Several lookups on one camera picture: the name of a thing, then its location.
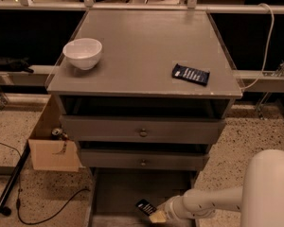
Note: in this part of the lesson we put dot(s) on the grey top drawer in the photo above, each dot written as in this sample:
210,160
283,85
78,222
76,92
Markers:
142,129

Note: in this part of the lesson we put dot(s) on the grey drawer cabinet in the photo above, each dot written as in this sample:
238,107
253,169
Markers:
133,77

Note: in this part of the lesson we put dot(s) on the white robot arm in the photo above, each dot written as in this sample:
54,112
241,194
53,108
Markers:
260,200

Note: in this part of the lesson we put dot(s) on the cardboard box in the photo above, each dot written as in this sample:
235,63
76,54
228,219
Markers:
49,153

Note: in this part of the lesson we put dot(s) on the metal can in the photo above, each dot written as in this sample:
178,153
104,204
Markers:
57,132

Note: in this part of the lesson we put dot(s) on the white ceramic bowl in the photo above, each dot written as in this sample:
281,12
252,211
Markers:
83,53

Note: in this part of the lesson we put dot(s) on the black object on ledge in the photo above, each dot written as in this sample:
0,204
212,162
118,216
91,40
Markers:
14,65

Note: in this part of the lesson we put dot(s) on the grey bottom drawer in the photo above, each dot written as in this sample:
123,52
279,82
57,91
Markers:
117,191

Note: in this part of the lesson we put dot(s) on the grey middle drawer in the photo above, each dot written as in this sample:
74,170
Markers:
143,159

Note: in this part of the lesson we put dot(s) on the black bar on floor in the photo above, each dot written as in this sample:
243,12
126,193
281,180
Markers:
14,177

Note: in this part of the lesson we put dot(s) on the grey drawer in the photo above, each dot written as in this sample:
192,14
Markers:
143,159
117,191
142,129

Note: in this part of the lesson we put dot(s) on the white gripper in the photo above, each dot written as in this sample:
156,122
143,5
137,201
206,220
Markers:
170,208

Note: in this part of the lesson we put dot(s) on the black chocolate rxbar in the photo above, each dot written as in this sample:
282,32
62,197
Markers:
146,207

